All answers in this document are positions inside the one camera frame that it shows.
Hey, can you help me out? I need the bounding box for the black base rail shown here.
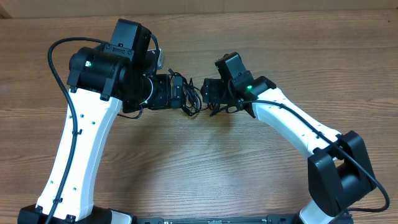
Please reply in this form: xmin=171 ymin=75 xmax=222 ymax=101
xmin=108 ymin=210 xmax=354 ymax=224

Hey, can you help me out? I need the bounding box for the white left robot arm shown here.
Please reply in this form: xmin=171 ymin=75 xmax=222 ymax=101
xmin=17 ymin=19 xmax=184 ymax=224

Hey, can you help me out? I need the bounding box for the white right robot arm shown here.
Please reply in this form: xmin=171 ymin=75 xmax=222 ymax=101
xmin=201 ymin=52 xmax=377 ymax=223

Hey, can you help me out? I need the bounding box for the black cable bundle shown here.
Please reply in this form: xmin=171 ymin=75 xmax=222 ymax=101
xmin=166 ymin=67 xmax=218 ymax=118

